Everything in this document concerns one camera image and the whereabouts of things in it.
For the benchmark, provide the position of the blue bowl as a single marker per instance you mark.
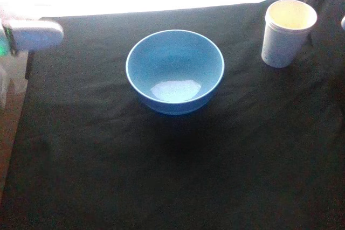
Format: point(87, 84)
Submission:
point(175, 60)

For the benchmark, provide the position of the white plastic cup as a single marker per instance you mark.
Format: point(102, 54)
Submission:
point(280, 49)

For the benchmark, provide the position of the black table cloth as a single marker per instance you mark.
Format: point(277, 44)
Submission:
point(172, 160)

